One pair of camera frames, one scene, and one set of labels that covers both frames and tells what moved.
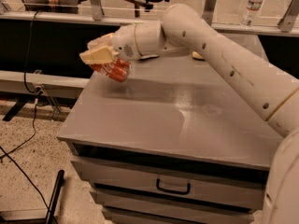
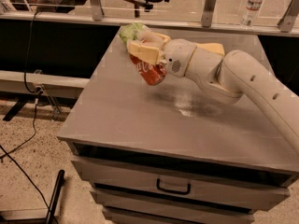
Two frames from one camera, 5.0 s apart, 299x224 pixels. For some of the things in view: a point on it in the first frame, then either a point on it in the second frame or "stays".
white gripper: [123, 43] → [177, 57]
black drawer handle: [173, 191] stays
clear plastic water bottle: [253, 5] stays
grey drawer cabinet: [178, 141] stays
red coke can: [118, 69] → [154, 74]
